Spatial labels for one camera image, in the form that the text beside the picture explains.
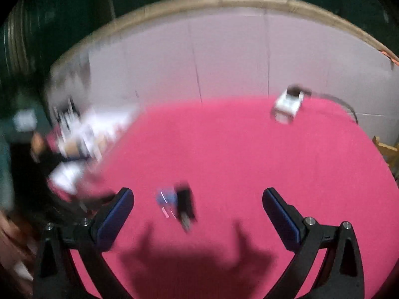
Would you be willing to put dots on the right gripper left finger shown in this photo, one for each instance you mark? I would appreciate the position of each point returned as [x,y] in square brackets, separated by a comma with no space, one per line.
[56,275]

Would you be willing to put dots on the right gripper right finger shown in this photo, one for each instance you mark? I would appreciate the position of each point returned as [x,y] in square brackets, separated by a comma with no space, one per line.
[341,274]

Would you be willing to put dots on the person's left hand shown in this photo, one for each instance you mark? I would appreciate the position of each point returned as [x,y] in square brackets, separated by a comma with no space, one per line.
[16,258]

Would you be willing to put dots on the wooden chair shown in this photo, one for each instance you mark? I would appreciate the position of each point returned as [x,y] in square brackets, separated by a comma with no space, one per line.
[390,155]

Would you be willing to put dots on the white cardboard tray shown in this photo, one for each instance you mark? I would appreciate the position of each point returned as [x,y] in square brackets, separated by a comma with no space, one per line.
[85,142]

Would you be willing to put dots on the black plug adapter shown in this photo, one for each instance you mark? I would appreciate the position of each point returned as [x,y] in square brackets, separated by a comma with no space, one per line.
[185,206]

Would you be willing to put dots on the red tablecloth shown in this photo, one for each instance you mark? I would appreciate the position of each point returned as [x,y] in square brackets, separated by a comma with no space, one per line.
[229,152]

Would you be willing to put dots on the white power strip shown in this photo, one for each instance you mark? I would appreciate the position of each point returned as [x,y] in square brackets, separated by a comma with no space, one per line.
[287,105]

